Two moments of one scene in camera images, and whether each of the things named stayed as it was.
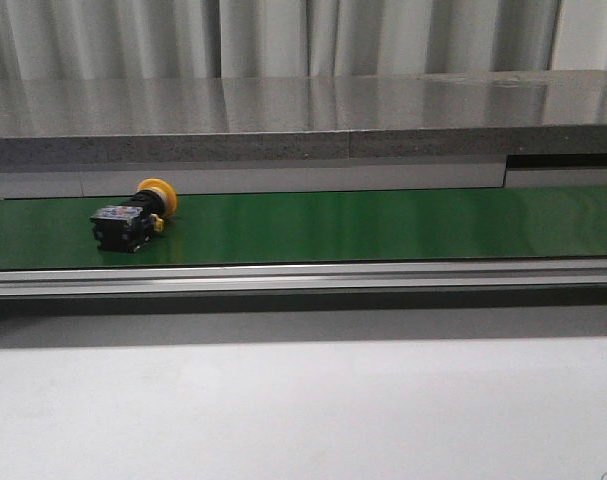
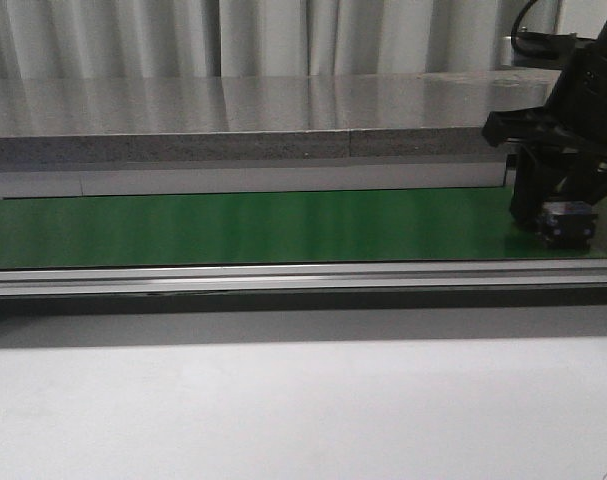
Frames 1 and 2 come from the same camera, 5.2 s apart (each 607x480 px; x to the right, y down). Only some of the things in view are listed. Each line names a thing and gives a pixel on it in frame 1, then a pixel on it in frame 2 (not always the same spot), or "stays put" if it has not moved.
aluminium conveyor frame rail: x=302 y=276 stays put
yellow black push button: x=125 y=227 to x=567 y=225
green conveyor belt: x=316 y=228 stays put
